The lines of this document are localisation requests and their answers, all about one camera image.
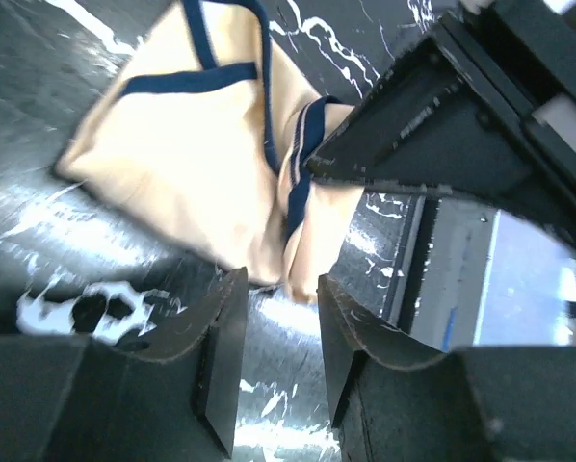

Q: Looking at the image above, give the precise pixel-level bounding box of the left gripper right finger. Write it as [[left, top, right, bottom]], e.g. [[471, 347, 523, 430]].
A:
[[318, 275, 576, 461]]

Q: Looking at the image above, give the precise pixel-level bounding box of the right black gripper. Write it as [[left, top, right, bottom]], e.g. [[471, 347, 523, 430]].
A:
[[306, 1, 576, 250]]

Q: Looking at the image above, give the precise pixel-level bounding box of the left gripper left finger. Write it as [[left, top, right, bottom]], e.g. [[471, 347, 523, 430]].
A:
[[0, 269, 248, 461]]

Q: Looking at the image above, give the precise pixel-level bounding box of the beige navy-trimmed underwear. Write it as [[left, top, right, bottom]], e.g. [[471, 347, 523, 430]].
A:
[[56, 1, 363, 303]]

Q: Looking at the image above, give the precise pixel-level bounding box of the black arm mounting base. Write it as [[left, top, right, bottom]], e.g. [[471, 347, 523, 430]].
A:
[[382, 196, 439, 334]]

